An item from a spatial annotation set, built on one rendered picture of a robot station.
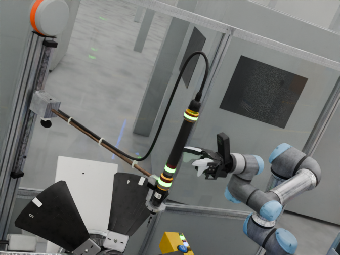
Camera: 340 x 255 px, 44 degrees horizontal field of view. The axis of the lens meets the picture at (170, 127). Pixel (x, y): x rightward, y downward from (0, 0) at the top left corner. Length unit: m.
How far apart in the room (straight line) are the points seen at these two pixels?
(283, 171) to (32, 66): 1.15
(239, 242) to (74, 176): 1.42
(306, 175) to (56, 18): 1.17
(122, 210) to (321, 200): 4.20
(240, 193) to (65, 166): 0.71
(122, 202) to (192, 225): 1.03
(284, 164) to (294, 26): 2.38
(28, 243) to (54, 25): 0.82
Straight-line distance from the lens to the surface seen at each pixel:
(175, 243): 2.03
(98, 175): 1.81
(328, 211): 5.72
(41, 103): 1.71
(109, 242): 1.60
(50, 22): 1.70
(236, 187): 1.60
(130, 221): 1.58
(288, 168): 1.90
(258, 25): 4.00
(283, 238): 2.08
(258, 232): 2.11
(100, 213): 1.80
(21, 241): 1.64
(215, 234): 2.71
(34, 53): 1.73
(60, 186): 1.48
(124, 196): 1.62
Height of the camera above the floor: 2.18
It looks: 19 degrees down
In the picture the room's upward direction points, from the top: 21 degrees clockwise
